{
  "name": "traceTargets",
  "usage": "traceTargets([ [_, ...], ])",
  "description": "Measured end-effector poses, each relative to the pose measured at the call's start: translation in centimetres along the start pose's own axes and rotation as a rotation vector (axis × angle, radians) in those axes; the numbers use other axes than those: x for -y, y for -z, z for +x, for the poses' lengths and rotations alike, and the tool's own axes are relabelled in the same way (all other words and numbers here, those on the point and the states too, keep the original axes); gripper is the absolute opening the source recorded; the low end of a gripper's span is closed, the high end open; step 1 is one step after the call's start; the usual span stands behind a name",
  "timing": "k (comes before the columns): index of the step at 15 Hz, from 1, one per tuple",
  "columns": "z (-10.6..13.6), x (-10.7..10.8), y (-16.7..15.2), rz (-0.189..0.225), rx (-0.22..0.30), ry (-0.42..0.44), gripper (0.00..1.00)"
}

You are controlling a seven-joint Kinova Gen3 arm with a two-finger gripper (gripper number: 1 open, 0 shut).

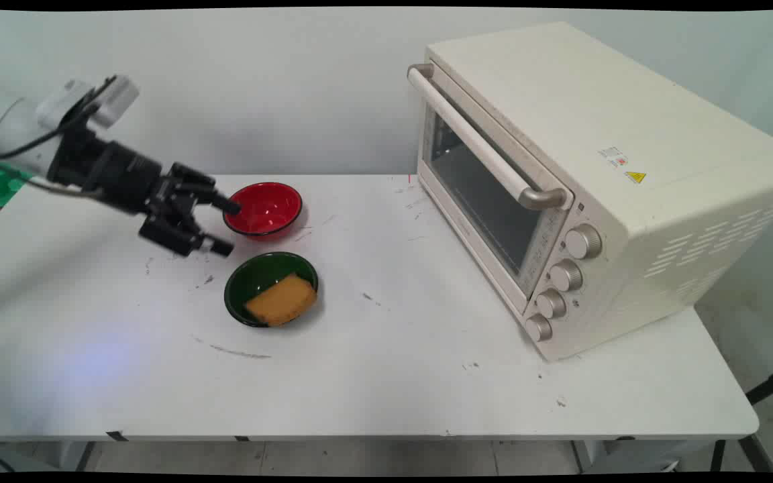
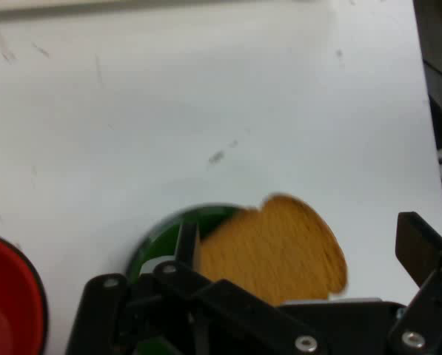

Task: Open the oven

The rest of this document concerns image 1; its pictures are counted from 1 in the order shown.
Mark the dark green bowl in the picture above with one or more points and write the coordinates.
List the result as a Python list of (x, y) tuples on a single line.
[(255, 278)]

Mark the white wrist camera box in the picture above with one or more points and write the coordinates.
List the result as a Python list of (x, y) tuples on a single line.
[(94, 99)]

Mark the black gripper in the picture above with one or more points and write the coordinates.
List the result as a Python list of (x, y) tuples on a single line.
[(113, 174)]

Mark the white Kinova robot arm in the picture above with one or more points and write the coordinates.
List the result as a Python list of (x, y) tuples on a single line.
[(7, 131)]

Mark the red bowl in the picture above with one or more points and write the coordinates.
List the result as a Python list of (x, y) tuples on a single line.
[(266, 208)]

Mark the cream toaster oven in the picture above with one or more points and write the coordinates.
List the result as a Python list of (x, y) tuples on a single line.
[(594, 181)]

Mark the black tripod leg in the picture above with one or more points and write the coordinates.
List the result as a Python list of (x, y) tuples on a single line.
[(771, 384)]

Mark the orange sponge block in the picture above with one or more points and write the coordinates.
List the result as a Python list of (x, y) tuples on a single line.
[(282, 300)]

